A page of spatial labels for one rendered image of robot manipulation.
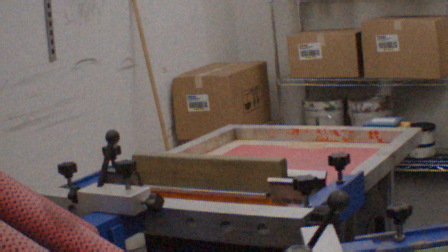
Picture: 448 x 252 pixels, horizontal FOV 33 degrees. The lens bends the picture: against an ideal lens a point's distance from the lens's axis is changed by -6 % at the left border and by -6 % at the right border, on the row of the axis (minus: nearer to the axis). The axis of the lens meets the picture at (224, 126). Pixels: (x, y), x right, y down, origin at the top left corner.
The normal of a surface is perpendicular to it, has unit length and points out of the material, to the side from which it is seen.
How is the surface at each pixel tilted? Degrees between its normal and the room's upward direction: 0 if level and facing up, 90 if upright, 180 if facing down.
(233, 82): 86
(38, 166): 90
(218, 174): 90
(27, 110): 90
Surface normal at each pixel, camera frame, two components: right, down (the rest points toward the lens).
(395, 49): -0.55, 0.21
